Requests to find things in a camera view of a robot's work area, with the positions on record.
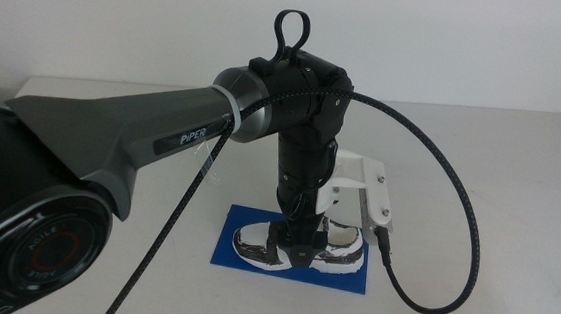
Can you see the blue rectangular mat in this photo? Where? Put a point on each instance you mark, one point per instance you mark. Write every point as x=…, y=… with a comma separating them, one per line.
x=338, y=281

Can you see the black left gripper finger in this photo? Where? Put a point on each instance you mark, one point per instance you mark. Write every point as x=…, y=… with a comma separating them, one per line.
x=303, y=246

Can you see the white zip tie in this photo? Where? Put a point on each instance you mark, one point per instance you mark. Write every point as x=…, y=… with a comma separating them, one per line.
x=232, y=109

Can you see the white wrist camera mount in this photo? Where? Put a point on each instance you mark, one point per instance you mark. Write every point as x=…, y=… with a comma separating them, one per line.
x=380, y=200

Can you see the white shoe with black markings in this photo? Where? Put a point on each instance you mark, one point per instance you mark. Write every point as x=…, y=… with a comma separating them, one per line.
x=254, y=237

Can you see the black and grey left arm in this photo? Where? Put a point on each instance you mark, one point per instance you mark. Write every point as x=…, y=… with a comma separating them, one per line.
x=112, y=124

